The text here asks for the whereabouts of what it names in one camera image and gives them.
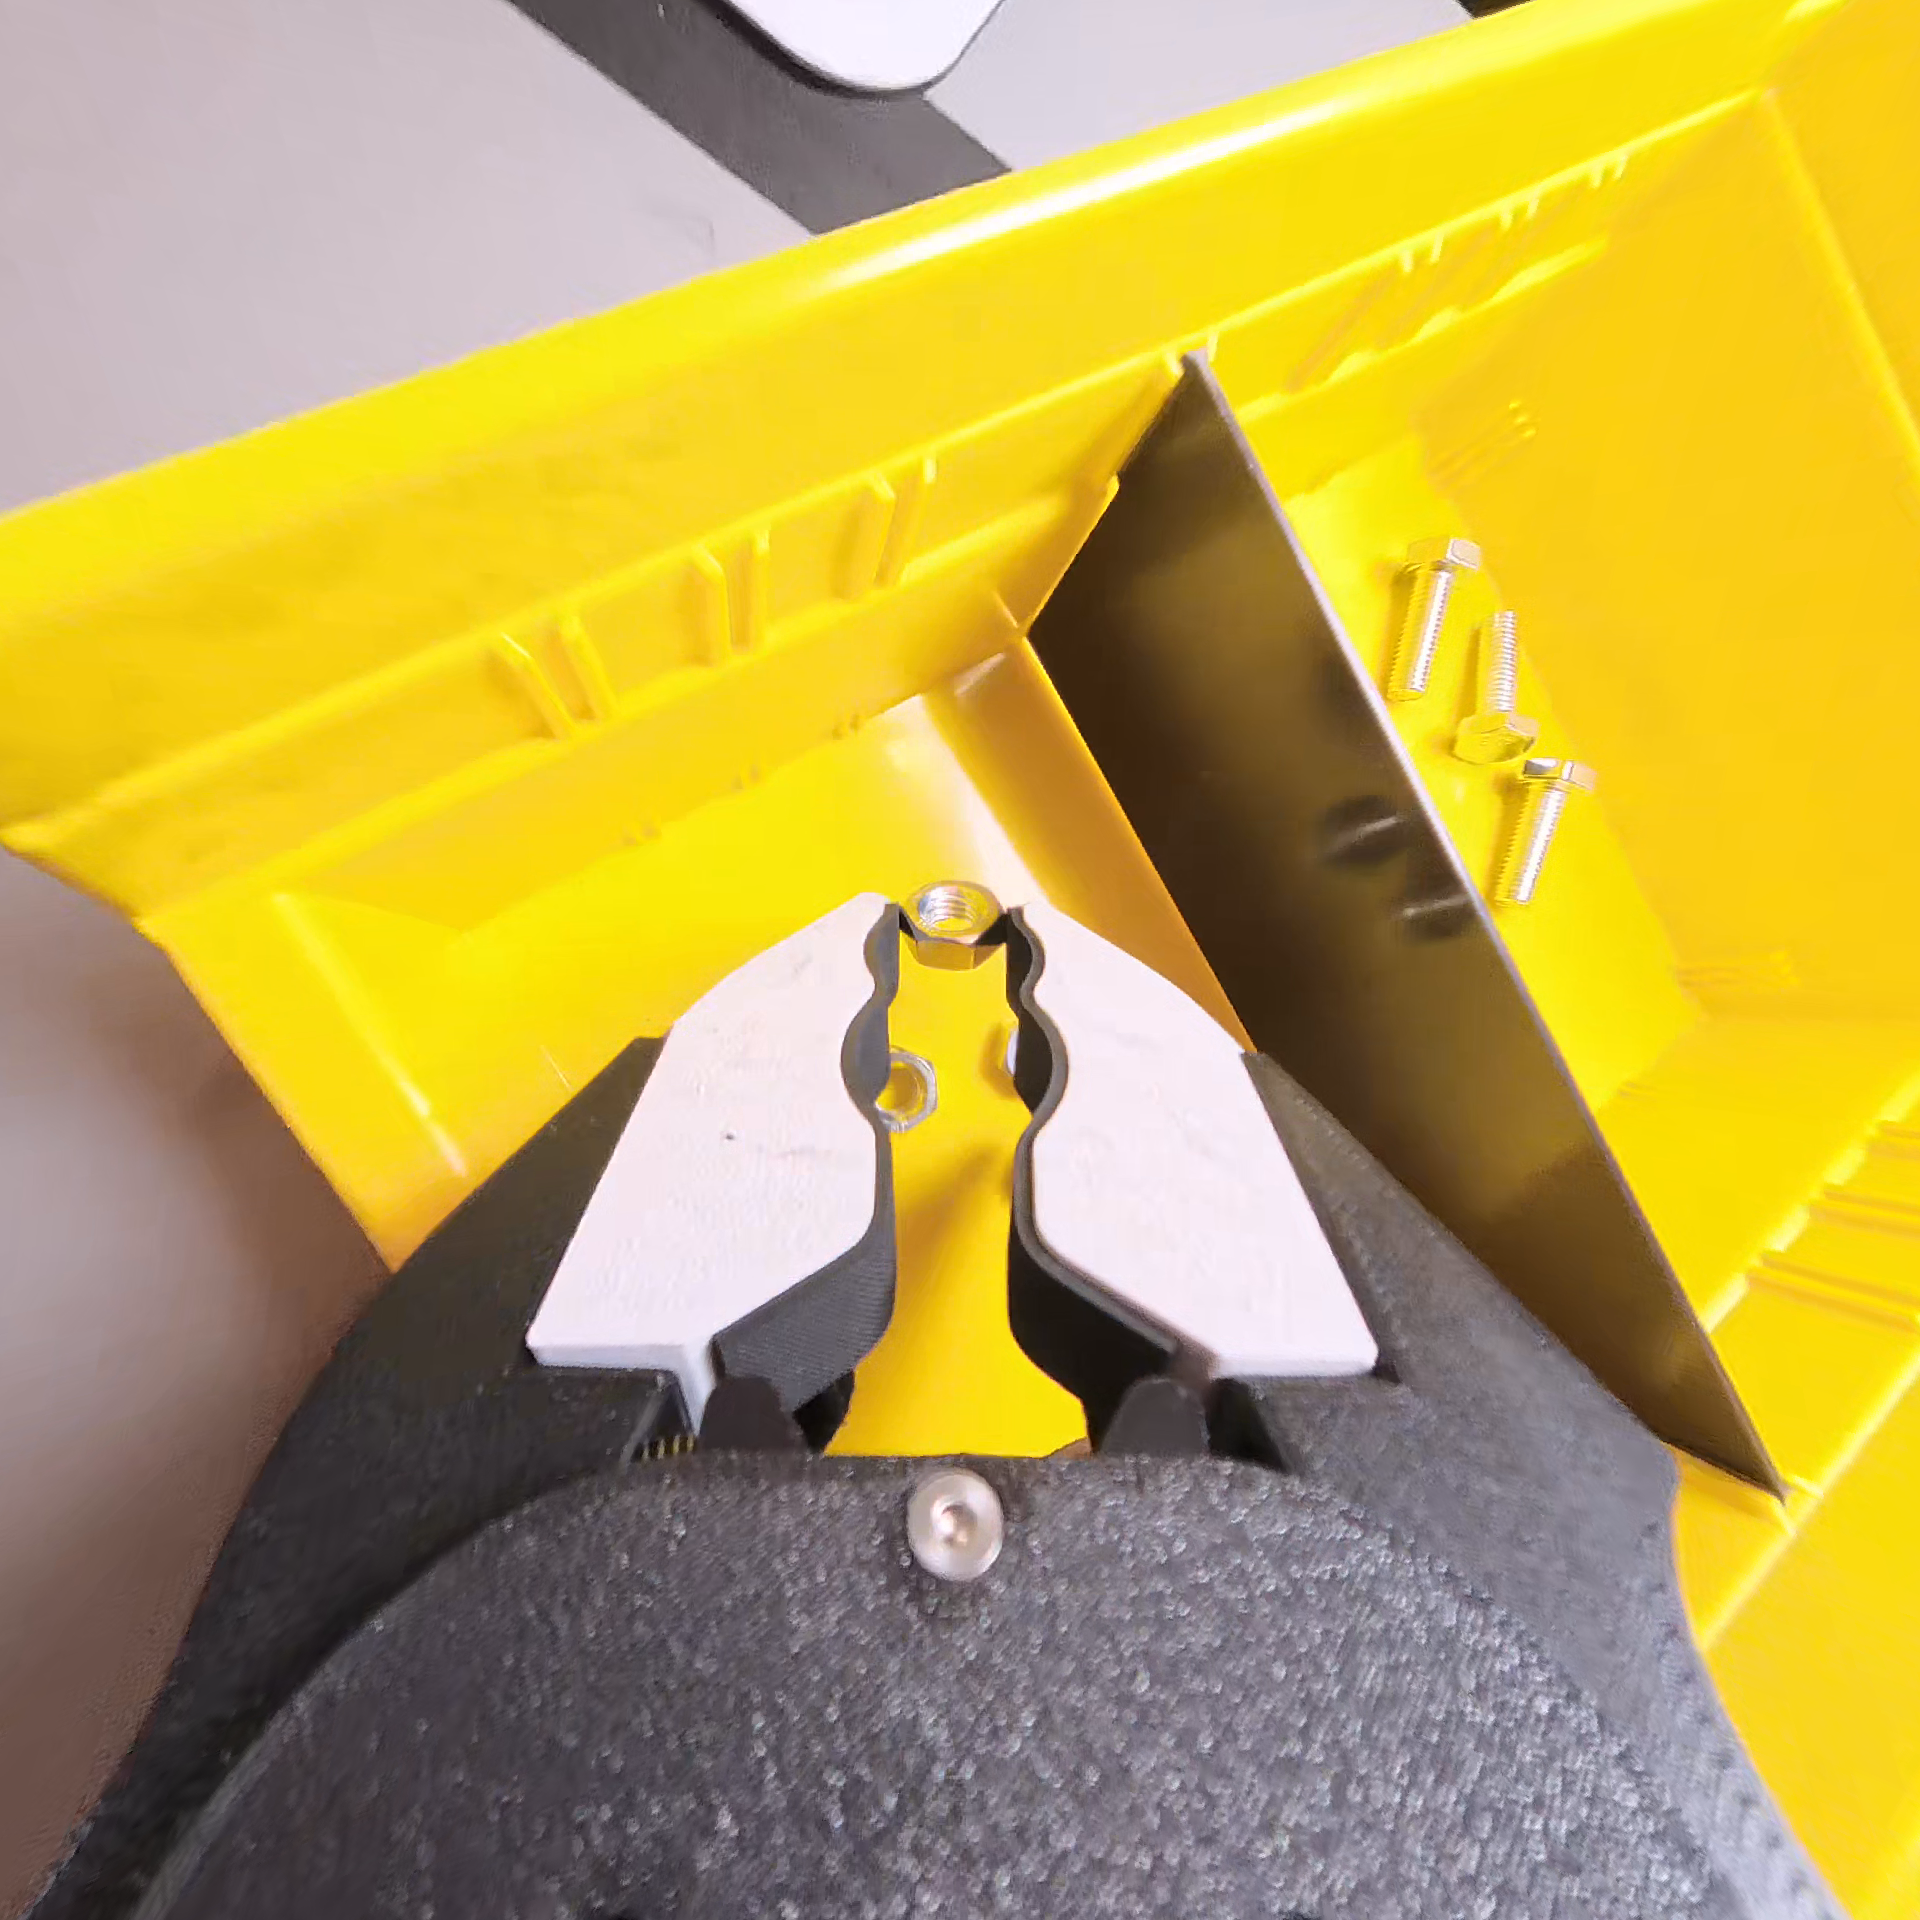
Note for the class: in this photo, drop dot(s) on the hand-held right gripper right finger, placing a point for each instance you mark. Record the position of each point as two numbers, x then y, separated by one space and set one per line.
1185 1171

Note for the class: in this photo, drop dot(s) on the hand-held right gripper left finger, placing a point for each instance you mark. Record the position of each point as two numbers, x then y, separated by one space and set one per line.
721 1171

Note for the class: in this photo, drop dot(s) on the silver hex nut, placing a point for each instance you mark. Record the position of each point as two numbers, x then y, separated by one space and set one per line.
945 919
908 1088
1010 1047

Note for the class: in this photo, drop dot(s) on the yellow plastic bin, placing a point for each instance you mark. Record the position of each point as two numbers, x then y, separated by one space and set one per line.
600 451

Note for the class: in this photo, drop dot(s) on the black bin divider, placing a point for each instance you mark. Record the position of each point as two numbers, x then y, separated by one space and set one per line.
1274 750

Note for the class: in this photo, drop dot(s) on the silver hex bolt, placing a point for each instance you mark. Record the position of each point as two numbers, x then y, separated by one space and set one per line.
1538 833
1500 674
1425 622

